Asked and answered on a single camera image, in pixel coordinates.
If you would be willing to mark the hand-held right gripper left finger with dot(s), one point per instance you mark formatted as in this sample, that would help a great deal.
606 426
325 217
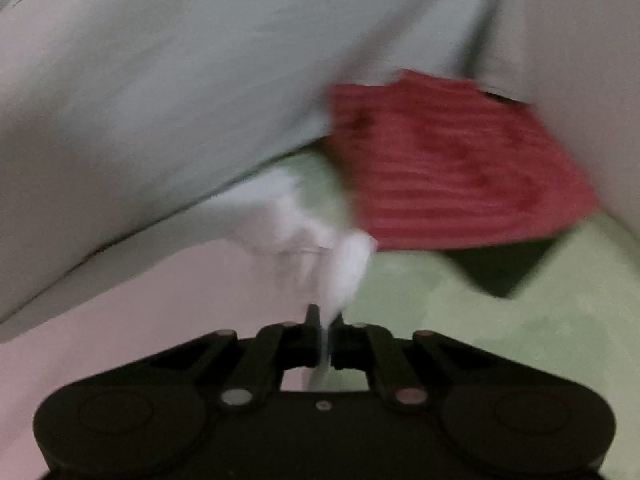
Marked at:
316 342

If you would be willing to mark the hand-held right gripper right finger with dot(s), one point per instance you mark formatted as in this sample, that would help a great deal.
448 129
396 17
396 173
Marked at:
337 345

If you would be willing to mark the green checked bed sheet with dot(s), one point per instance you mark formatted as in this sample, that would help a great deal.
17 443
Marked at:
500 340

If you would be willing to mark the dark folded garment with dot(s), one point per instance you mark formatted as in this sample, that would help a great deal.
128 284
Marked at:
500 267

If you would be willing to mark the red striped garment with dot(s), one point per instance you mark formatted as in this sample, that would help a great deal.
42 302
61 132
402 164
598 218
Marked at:
450 170

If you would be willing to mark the carrot print quilt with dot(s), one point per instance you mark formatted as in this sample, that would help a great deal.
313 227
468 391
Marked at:
175 85

